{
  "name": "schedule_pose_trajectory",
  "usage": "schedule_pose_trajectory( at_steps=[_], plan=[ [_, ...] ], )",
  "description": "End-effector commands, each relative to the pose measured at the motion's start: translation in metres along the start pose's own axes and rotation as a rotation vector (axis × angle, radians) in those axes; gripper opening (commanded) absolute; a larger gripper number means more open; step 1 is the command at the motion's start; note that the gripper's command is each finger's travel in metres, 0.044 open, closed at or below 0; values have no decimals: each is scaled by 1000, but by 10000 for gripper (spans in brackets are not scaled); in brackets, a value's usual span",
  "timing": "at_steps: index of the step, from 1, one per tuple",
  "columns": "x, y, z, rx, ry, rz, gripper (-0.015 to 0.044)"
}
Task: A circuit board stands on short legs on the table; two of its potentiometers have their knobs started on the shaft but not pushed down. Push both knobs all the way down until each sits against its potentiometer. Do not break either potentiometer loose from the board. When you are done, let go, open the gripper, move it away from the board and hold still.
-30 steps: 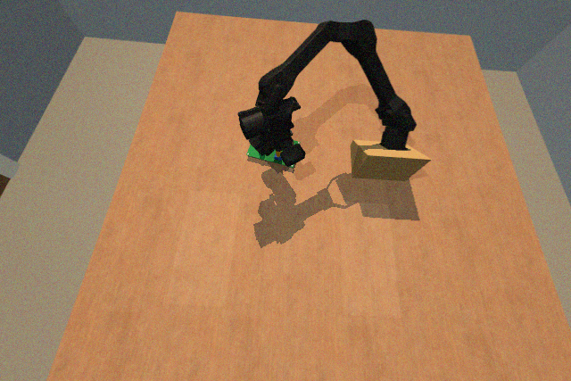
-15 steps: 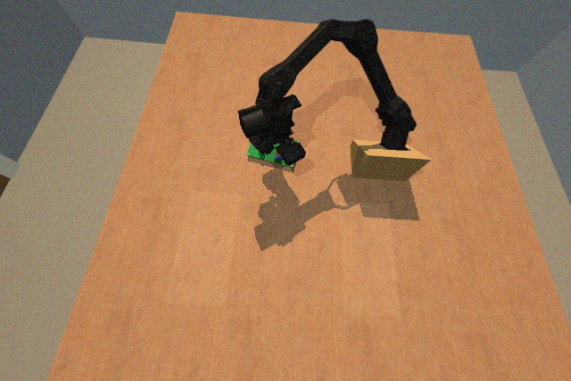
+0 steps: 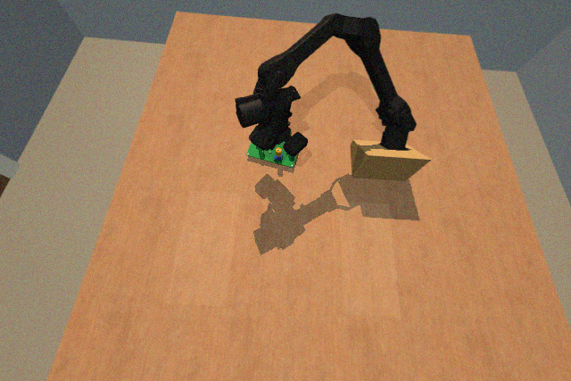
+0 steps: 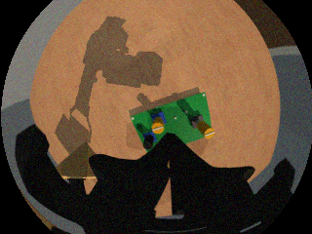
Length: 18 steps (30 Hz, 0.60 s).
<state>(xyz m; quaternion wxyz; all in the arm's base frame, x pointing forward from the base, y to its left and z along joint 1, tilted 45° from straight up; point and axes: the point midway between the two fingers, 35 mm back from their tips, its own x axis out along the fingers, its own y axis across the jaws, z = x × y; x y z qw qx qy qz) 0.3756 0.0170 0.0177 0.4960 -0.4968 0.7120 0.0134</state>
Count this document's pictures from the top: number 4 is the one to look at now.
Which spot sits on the green circuit board with knobs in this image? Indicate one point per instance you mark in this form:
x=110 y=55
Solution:
x=188 y=118

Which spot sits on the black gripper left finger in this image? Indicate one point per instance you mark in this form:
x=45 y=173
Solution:
x=150 y=173

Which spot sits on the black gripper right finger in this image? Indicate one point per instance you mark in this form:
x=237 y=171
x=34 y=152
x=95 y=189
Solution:
x=192 y=177

